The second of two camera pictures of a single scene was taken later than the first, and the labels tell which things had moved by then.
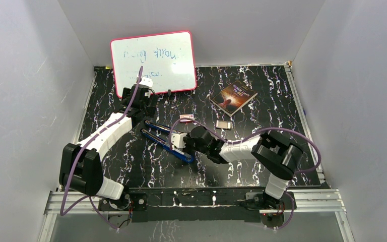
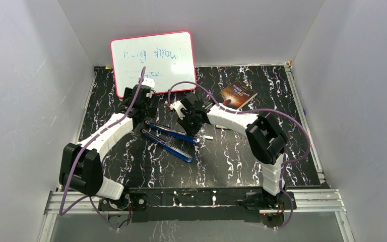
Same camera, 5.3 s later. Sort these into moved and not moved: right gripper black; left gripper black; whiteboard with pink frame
Moved: right gripper black
Not moved: whiteboard with pink frame; left gripper black
